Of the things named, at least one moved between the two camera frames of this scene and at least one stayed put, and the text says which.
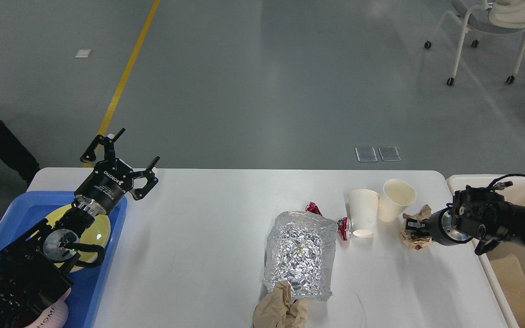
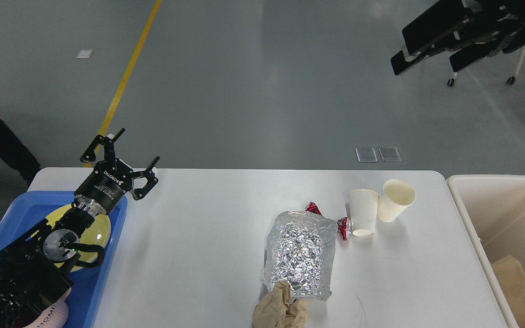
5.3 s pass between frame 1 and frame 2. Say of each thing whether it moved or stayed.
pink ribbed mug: stayed
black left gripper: stayed
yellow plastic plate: stayed
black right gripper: moved
